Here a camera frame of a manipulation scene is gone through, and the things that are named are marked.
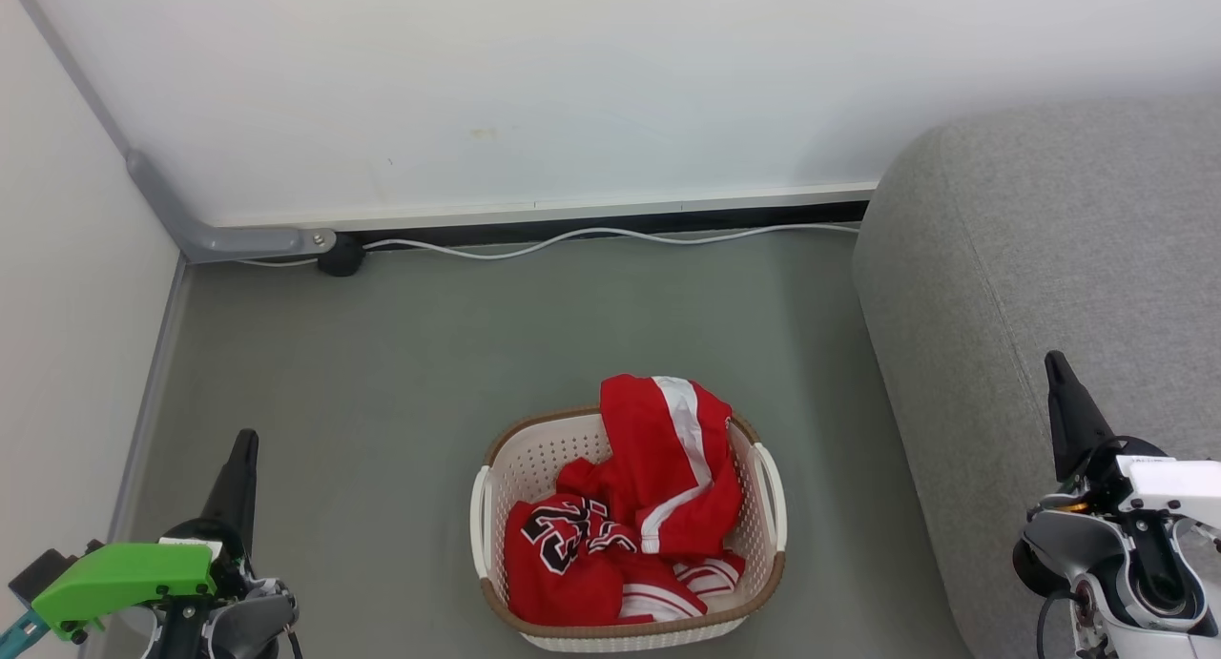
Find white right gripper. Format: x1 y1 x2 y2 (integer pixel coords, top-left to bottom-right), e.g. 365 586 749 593
1045 351 1221 532

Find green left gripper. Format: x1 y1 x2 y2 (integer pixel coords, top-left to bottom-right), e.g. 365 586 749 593
31 430 260 641

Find red basketball jersey black number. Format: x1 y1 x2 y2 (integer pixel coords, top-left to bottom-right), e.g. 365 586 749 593
503 492 746 628

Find red shorts white stripe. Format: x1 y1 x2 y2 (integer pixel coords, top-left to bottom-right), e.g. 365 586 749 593
556 374 746 558

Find grey fabric sofa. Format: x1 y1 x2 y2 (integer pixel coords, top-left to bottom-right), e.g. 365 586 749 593
852 94 1221 659

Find black round floor foot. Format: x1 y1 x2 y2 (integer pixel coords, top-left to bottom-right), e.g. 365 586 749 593
317 232 367 278

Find white perforated laundry basket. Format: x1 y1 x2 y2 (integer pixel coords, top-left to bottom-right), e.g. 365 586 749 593
469 406 789 653

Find black cable teal plug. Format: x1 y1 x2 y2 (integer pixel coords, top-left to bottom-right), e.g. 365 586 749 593
0 609 45 652

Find grey bent cable conduit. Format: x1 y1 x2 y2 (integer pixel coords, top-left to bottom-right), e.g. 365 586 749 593
5 0 338 265

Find white floor cable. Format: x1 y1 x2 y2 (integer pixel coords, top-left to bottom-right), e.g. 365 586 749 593
238 224 861 267

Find silver wall base rail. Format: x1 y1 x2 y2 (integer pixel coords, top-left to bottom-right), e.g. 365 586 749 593
205 181 880 232

